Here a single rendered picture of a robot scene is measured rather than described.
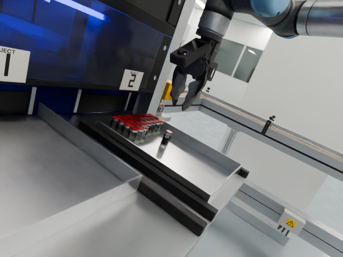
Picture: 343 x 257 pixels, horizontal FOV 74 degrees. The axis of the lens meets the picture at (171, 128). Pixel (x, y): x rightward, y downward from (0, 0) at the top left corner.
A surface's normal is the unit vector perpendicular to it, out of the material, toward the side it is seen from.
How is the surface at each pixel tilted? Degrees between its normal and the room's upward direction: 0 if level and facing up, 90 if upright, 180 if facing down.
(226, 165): 90
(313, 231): 90
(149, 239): 0
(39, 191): 0
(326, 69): 90
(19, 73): 90
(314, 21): 112
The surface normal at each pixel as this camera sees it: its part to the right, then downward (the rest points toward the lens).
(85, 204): 0.79, 0.45
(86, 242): 0.34, -0.89
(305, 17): -0.81, 0.26
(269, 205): -0.51, 0.10
